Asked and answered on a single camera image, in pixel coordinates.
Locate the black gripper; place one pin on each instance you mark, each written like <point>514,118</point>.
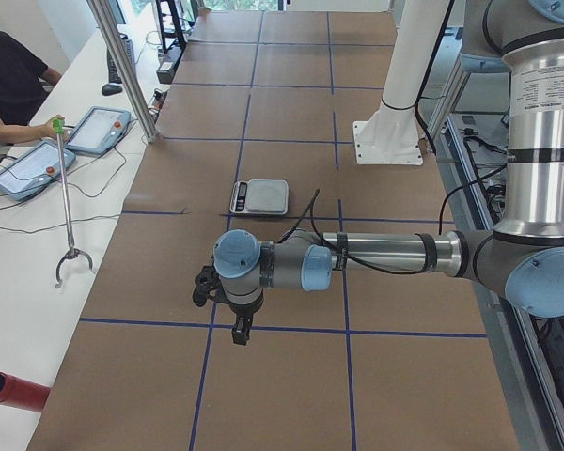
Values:
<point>242,313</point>

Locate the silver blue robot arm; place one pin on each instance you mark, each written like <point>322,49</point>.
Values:
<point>528,36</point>

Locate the silver digital kitchen scale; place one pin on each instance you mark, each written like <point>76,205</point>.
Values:
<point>260,197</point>

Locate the red cylinder tube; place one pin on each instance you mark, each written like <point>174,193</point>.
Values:
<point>22,394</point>

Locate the far blue teach pendant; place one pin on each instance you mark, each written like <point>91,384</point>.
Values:
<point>98,131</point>

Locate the blue teach pendant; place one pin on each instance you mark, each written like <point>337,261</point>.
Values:
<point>98,131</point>
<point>32,172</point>

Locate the near blue teach pendant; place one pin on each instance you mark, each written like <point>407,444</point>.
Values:
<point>32,172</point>

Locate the metal reacher grabber tool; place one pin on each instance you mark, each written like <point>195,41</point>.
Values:
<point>73,252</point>

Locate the black computer mouse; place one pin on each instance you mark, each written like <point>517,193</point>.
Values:
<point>111,89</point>

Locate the black keyboard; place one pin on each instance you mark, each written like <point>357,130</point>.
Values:
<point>112,70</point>

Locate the person in black shirt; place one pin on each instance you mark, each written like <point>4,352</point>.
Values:
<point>23,76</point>

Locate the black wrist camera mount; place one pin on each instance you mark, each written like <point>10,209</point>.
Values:
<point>208,287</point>

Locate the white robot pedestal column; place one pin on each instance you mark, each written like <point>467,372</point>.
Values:
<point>390,136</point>

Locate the aluminium frame post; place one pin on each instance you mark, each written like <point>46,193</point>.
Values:
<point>107,24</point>

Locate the aluminium side frame rail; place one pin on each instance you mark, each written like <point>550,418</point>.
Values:
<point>522,310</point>

